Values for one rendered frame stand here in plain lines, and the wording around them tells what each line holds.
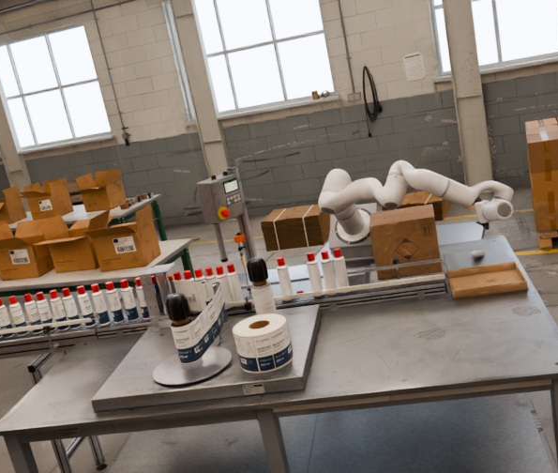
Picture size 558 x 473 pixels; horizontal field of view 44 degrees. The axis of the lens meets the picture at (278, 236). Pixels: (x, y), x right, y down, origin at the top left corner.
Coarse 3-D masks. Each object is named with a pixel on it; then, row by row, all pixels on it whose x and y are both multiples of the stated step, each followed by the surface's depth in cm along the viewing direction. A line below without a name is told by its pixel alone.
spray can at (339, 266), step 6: (336, 252) 305; (336, 258) 305; (342, 258) 305; (336, 264) 306; (342, 264) 305; (336, 270) 307; (342, 270) 306; (336, 276) 308; (342, 276) 306; (342, 282) 307; (348, 282) 309
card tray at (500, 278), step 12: (504, 264) 310; (516, 264) 305; (456, 276) 314; (468, 276) 312; (480, 276) 309; (492, 276) 306; (504, 276) 304; (516, 276) 301; (456, 288) 301; (468, 288) 289; (480, 288) 288; (492, 288) 287; (504, 288) 286; (516, 288) 286
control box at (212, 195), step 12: (204, 180) 313; (216, 180) 308; (204, 192) 309; (216, 192) 307; (240, 192) 318; (204, 204) 312; (216, 204) 307; (240, 204) 318; (204, 216) 315; (216, 216) 309
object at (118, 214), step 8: (144, 200) 718; (152, 200) 719; (80, 208) 748; (120, 208) 698; (128, 208) 688; (136, 208) 690; (64, 216) 722; (72, 216) 711; (80, 216) 702; (88, 216) 693; (120, 216) 666; (128, 216) 685; (160, 216) 739; (8, 224) 740; (16, 224) 730; (72, 224) 694; (160, 224) 738; (160, 232) 740
